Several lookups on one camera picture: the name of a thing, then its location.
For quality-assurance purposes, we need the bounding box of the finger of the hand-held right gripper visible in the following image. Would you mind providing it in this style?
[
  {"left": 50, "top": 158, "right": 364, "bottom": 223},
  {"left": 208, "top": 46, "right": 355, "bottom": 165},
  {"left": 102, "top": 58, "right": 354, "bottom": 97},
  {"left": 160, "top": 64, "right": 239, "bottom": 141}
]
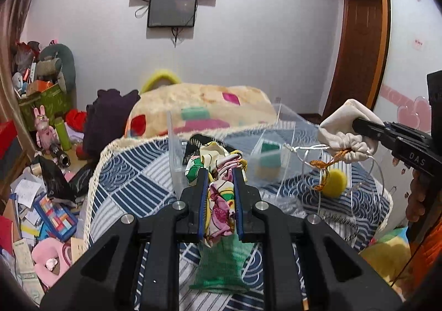
[
  {"left": 359, "top": 132, "right": 385, "bottom": 144},
  {"left": 351, "top": 118, "right": 386, "bottom": 134}
]

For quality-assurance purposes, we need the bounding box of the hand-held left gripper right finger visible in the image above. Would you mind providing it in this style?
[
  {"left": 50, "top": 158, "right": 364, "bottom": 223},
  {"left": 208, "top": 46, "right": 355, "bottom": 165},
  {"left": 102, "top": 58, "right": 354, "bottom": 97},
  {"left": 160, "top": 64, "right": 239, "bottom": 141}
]
[{"left": 232, "top": 168, "right": 405, "bottom": 311}]

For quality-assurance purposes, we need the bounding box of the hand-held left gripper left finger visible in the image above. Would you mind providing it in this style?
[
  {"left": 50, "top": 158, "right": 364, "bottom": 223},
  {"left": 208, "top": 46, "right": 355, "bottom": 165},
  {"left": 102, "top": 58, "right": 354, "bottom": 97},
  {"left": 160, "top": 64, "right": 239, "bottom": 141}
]
[{"left": 40, "top": 169, "right": 211, "bottom": 311}]

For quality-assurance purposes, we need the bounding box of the colourful printed cloth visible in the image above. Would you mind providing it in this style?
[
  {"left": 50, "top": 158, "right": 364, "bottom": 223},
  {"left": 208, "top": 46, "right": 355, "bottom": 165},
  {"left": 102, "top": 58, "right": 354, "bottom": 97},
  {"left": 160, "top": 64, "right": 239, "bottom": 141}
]
[{"left": 185, "top": 141, "right": 249, "bottom": 247}]

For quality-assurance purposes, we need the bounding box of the cream drawstring pouch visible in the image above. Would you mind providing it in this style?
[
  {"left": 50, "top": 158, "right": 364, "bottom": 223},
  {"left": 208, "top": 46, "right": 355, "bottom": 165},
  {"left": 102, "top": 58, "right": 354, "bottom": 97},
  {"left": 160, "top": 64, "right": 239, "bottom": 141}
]
[{"left": 309, "top": 99, "right": 375, "bottom": 192}]

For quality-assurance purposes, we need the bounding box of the green mesh cloth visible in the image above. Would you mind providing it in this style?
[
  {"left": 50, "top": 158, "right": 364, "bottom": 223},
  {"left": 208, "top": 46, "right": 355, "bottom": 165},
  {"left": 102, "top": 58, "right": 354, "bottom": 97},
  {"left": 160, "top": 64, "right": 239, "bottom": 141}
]
[{"left": 189, "top": 233, "right": 257, "bottom": 295}]

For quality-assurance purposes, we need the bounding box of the clear acrylic box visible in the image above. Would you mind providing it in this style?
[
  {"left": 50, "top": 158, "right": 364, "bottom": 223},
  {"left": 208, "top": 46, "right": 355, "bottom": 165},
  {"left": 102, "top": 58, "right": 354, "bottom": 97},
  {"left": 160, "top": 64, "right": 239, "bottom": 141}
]
[{"left": 167, "top": 100, "right": 316, "bottom": 195}]

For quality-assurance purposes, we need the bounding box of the person's right forearm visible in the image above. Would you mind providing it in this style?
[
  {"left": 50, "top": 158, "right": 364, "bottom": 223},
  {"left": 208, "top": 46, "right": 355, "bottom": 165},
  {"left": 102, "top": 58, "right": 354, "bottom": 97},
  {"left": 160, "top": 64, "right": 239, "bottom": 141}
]
[{"left": 390, "top": 218, "right": 442, "bottom": 299}]

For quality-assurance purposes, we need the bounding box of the person's right hand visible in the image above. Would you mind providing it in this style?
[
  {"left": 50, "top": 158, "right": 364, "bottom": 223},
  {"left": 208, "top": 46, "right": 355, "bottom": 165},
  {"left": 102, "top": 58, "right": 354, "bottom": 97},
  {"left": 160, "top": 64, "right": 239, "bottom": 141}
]
[{"left": 406, "top": 169, "right": 430, "bottom": 229}]

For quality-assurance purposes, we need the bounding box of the green and yellow sponge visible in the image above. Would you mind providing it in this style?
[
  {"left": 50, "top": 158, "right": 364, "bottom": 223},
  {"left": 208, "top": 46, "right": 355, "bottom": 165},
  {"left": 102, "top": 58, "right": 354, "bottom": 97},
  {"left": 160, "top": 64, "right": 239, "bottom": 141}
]
[{"left": 255, "top": 142, "right": 282, "bottom": 178}]

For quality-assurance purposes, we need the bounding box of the black studded cloth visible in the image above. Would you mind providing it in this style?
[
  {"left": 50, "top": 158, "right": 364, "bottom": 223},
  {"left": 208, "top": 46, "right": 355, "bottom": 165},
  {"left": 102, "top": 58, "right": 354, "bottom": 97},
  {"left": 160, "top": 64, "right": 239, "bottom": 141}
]
[{"left": 182, "top": 134, "right": 225, "bottom": 165}]

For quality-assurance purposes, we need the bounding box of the round yellow sponge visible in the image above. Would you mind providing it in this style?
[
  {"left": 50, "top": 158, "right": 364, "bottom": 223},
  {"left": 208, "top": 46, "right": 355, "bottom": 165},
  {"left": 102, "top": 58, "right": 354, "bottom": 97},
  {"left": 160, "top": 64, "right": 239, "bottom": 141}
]
[{"left": 320, "top": 170, "right": 348, "bottom": 198}]

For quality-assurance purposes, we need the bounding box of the blue patterned blanket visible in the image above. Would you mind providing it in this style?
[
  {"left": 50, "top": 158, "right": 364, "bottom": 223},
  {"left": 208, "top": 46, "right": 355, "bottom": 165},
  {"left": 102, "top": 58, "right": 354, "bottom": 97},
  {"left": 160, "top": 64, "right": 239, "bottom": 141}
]
[{"left": 87, "top": 123, "right": 394, "bottom": 311}]

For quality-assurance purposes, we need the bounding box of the brown wooden door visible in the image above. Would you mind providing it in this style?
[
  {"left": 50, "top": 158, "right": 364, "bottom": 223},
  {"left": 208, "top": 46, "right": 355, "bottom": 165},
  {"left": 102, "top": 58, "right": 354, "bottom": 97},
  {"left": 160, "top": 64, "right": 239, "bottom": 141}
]
[{"left": 322, "top": 0, "right": 393, "bottom": 119}]

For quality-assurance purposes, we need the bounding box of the wardrobe with pink hearts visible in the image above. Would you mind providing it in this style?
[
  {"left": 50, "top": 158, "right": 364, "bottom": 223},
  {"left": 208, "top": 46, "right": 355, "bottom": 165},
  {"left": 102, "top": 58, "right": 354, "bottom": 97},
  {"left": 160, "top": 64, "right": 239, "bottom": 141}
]
[{"left": 372, "top": 0, "right": 442, "bottom": 201}]

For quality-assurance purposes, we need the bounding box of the yellow plush blanket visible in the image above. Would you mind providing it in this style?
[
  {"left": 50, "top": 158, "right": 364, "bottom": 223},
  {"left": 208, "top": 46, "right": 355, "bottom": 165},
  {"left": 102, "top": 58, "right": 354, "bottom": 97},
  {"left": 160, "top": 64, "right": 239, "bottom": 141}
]
[{"left": 359, "top": 226, "right": 415, "bottom": 298}]

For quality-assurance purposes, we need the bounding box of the cream fleece blanket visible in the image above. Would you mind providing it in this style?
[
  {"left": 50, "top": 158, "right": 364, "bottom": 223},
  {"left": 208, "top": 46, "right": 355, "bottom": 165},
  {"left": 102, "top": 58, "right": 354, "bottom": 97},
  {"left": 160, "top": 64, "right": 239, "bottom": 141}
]
[{"left": 125, "top": 82, "right": 281, "bottom": 142}]

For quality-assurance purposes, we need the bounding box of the dark purple cloth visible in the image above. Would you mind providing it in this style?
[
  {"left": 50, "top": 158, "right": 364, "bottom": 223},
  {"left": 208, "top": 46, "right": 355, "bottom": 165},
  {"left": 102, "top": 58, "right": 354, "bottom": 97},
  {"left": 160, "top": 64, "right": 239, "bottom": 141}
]
[{"left": 82, "top": 89, "right": 141, "bottom": 160}]

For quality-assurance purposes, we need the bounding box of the colourful blue-framed box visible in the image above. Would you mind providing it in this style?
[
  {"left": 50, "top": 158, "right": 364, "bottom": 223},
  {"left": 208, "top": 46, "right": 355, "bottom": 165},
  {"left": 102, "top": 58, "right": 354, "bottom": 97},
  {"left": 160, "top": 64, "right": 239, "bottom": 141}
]
[{"left": 34, "top": 194, "right": 80, "bottom": 243}]

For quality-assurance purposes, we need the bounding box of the black plastic bag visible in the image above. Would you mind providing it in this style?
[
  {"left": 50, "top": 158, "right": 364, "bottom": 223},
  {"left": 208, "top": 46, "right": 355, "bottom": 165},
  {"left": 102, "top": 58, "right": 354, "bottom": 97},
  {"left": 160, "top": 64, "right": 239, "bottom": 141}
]
[{"left": 37, "top": 155, "right": 94, "bottom": 208}]

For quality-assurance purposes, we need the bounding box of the black flashlight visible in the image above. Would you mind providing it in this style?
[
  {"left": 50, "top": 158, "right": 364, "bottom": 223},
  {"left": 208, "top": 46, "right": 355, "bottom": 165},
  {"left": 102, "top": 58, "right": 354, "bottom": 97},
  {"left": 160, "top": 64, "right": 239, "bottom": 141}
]
[{"left": 48, "top": 143, "right": 71, "bottom": 167}]

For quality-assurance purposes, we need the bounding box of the red cloth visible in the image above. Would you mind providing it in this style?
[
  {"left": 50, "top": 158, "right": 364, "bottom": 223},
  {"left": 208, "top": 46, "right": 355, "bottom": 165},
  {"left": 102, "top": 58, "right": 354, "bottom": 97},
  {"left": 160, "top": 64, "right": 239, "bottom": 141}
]
[{"left": 65, "top": 109, "right": 91, "bottom": 129}]

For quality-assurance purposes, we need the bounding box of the green bottle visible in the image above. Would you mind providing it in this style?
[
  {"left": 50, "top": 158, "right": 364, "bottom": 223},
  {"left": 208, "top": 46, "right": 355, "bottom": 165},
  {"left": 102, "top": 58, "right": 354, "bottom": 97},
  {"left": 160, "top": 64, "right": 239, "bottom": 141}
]
[{"left": 53, "top": 117, "right": 73, "bottom": 152}]

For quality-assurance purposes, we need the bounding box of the pink bunny plush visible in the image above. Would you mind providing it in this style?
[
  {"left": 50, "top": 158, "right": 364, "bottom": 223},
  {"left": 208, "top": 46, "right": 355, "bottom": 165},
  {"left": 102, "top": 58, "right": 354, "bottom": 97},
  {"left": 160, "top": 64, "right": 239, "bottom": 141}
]
[{"left": 33, "top": 106, "right": 60, "bottom": 156}]

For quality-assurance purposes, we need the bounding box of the pile of papers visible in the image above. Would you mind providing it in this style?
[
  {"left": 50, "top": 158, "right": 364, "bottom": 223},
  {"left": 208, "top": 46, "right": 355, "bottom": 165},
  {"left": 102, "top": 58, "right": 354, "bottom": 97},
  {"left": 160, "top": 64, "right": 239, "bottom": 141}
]
[{"left": 0, "top": 162, "right": 87, "bottom": 306}]

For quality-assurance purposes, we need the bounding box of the green storage box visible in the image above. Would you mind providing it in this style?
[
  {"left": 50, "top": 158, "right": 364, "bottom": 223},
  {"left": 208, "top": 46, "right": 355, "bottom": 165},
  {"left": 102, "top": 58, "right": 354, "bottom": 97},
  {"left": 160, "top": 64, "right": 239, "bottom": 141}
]
[{"left": 18, "top": 82, "right": 74, "bottom": 132}]

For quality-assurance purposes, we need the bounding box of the grey plush toy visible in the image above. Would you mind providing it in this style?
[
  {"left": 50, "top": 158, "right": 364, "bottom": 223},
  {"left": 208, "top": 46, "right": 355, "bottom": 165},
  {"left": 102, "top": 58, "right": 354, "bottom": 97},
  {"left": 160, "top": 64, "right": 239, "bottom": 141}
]
[{"left": 36, "top": 43, "right": 77, "bottom": 93}]

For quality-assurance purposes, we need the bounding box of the red box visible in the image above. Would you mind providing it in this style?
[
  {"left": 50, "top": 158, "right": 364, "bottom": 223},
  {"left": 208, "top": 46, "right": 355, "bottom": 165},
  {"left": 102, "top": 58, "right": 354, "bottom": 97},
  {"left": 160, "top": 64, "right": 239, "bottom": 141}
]
[{"left": 0, "top": 120, "right": 22, "bottom": 160}]

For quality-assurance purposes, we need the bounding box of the silver wire rack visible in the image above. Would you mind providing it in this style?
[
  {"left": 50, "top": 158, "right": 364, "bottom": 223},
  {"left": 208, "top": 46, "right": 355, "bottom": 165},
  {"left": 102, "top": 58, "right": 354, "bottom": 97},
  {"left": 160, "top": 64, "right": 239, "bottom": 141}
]
[{"left": 283, "top": 143, "right": 385, "bottom": 226}]

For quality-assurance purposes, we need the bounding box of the yellow plush ring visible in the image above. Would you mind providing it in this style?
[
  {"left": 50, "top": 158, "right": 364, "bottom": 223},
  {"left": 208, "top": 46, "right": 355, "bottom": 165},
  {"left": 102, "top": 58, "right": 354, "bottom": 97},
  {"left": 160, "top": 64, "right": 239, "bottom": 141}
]
[{"left": 140, "top": 70, "right": 182, "bottom": 94}]

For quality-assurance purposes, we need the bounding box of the small wall monitor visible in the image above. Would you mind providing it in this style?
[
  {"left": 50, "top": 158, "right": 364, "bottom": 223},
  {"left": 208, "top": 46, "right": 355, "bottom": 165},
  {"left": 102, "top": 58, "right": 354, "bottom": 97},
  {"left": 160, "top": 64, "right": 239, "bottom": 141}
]
[{"left": 147, "top": 0, "right": 199, "bottom": 29}]

